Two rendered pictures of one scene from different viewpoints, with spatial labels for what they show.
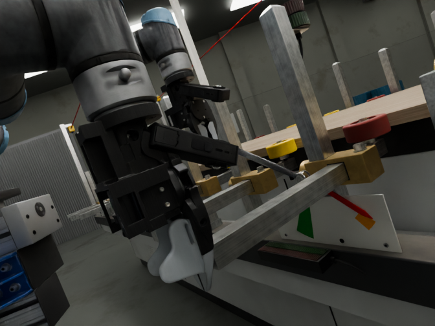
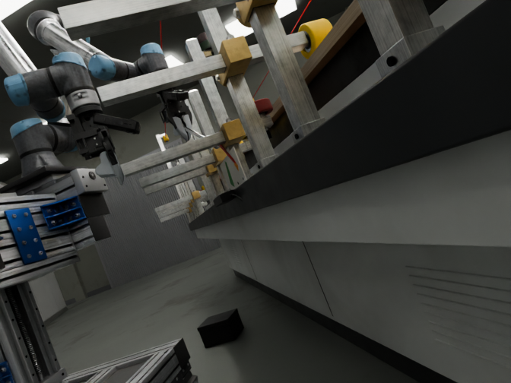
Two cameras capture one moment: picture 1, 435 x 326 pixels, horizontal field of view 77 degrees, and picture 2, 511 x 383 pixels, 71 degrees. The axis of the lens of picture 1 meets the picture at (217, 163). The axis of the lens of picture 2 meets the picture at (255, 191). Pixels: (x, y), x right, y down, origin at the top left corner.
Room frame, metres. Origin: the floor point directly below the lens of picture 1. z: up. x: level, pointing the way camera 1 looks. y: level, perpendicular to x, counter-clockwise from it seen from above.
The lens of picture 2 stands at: (-0.48, -0.53, 0.64)
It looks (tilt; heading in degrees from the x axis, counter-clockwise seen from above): 2 degrees up; 18
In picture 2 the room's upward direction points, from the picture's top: 22 degrees counter-clockwise
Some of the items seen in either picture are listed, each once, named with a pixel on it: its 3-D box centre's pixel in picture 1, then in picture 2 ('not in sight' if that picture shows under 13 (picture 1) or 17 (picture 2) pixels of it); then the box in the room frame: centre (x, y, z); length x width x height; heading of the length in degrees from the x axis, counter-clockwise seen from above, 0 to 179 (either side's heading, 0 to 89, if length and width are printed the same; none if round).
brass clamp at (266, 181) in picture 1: (250, 182); (219, 156); (0.70, -0.06, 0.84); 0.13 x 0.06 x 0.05; 33
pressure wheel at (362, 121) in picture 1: (371, 145); (263, 120); (0.54, -0.30, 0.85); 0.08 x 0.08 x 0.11
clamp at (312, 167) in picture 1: (337, 167); (231, 135); (0.50, -0.20, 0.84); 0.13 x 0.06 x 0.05; 33
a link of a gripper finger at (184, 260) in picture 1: (185, 262); (107, 169); (0.28, 0.07, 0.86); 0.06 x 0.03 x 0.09; 123
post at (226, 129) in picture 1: (242, 174); (216, 151); (0.72, -0.05, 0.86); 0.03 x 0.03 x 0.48; 33
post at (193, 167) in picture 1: (190, 163); (203, 150); (0.93, 0.09, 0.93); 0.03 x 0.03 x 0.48; 33
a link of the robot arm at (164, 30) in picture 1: (162, 37); (154, 61); (0.66, 0.02, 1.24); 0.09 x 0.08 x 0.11; 83
